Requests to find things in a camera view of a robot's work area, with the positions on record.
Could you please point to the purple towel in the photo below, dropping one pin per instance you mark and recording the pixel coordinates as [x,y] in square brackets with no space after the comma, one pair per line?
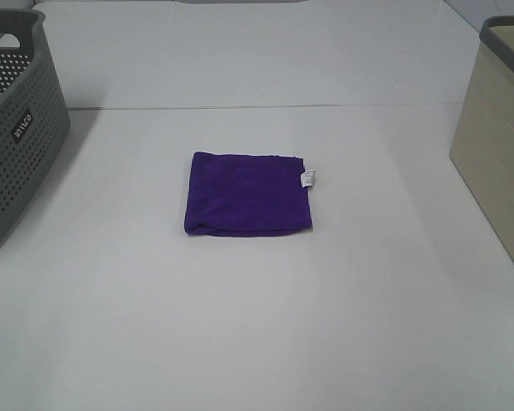
[234,195]

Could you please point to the beige bin with grey rim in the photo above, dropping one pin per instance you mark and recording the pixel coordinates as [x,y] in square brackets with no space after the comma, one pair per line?
[482,148]

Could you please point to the grey perforated plastic basket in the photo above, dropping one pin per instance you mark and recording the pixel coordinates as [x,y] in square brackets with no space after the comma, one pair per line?
[34,119]

